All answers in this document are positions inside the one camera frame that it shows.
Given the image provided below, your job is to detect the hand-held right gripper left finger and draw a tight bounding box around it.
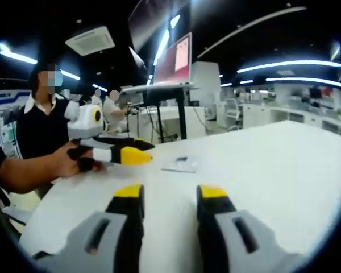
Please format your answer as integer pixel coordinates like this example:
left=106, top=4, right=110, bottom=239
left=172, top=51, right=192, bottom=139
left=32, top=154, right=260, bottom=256
left=58, top=184, right=146, bottom=273

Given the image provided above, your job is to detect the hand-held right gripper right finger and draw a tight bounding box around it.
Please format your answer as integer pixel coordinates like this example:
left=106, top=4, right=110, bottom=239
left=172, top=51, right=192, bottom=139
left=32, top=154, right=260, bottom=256
left=196, top=184, right=301, bottom=273

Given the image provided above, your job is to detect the person's left hand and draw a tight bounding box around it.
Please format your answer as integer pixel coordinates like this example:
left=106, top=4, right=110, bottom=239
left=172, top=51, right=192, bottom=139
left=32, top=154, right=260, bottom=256
left=52, top=141, right=108, bottom=178

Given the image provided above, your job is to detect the grey standing desk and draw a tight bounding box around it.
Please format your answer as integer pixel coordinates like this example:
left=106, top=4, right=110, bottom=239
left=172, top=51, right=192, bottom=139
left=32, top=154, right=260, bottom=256
left=120, top=81, right=203, bottom=143

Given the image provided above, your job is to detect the ceiling air conditioner vent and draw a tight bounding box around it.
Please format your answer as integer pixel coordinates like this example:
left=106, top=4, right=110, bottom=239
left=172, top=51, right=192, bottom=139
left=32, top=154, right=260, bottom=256
left=64, top=25, right=117, bottom=57

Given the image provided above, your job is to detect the white office chair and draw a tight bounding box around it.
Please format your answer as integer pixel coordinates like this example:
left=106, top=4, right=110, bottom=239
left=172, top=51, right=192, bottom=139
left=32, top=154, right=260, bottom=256
left=225, top=97, right=243, bottom=126

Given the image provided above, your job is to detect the dark hanging ceiling panel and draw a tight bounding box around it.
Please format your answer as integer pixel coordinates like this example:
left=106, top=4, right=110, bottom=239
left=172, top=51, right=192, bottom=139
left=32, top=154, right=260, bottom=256
left=127, top=0, right=192, bottom=54

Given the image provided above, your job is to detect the white office counter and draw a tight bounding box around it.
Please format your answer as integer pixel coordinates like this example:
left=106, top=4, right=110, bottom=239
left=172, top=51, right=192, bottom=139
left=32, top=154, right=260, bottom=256
left=240, top=101, right=341, bottom=138

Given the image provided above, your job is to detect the wall poster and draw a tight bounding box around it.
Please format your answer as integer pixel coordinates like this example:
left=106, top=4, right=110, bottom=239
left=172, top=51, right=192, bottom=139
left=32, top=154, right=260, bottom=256
left=0, top=89, right=20, bottom=159

